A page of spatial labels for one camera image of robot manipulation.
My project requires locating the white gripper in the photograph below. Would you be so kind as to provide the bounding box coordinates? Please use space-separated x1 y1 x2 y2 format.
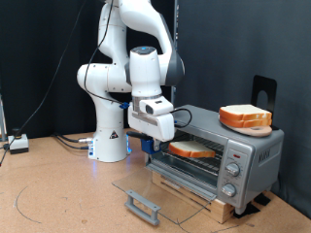
126 105 176 152

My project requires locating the white bread slice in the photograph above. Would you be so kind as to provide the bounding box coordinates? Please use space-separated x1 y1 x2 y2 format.
219 115 272 128
219 104 273 121
167 140 217 159

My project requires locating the glass oven door grey handle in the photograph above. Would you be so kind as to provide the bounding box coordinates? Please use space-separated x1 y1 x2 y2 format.
111 163 218 226

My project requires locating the silver oven knob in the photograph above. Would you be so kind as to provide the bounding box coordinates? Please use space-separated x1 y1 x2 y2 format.
221 183 237 198
225 161 241 178

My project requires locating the silver toaster oven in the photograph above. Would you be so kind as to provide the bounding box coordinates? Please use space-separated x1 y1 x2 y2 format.
144 104 286 216

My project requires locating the wooden block base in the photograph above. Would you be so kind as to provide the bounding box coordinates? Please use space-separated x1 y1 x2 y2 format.
152 171 236 225

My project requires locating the black foam pad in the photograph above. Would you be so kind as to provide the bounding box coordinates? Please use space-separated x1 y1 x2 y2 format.
233 201 260 219
254 193 272 207

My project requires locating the black metal bookend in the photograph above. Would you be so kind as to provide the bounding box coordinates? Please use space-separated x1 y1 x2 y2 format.
252 75 278 131

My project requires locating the vertical aluminium pole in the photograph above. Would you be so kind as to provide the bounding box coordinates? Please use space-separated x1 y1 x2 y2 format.
170 0 180 106

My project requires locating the grey emergency stop box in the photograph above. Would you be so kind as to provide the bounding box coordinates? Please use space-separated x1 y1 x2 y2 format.
8 128 30 155

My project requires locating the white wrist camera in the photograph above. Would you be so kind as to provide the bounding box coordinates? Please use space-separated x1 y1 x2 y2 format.
139 96 174 117

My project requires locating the black camera cable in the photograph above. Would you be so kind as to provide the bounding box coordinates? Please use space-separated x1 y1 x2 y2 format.
83 0 192 129

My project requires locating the wire oven rack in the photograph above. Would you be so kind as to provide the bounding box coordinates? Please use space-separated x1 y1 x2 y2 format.
152 133 225 176

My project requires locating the black cable silver connector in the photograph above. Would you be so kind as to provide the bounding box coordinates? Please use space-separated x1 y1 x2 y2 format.
52 131 95 145

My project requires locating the black base cable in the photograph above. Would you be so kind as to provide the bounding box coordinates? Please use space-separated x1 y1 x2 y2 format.
55 135 90 151

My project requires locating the long black hanging cable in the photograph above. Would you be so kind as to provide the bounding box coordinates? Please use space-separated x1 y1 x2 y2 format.
0 0 87 167

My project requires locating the metal frame leg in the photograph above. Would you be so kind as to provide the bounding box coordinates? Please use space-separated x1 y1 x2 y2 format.
0 95 7 143

